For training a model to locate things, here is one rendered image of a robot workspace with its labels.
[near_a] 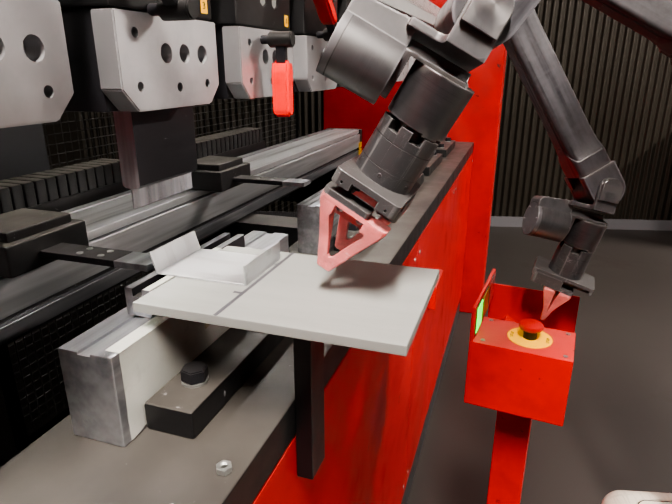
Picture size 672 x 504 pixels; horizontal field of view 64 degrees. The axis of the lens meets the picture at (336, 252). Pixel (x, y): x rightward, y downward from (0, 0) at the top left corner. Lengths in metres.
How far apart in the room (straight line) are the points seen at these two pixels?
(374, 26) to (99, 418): 0.42
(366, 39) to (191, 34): 0.18
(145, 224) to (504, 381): 0.65
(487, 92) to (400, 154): 2.17
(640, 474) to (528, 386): 1.14
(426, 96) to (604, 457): 1.74
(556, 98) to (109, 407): 0.77
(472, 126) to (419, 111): 2.18
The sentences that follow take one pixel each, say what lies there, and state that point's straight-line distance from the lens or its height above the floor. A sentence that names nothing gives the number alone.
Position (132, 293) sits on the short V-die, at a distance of 0.58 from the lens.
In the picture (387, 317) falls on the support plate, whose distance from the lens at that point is 0.48.
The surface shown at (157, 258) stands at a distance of 0.61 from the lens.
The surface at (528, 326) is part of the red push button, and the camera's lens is 0.94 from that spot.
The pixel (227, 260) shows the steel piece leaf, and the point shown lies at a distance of 0.62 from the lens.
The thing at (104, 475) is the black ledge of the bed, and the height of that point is 0.87.
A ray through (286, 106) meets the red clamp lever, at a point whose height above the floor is 1.17.
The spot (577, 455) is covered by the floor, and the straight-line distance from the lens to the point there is 2.05.
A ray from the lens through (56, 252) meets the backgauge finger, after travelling 0.71.
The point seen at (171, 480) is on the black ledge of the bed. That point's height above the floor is 0.88.
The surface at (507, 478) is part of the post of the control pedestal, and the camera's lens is 1.15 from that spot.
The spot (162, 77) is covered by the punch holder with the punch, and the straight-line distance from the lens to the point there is 0.52.
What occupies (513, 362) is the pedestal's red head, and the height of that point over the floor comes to 0.76.
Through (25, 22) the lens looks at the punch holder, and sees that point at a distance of 0.42.
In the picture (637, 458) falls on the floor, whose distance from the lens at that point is 2.12.
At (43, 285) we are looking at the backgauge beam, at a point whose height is 0.94.
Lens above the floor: 1.21
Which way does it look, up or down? 19 degrees down
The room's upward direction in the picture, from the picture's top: straight up
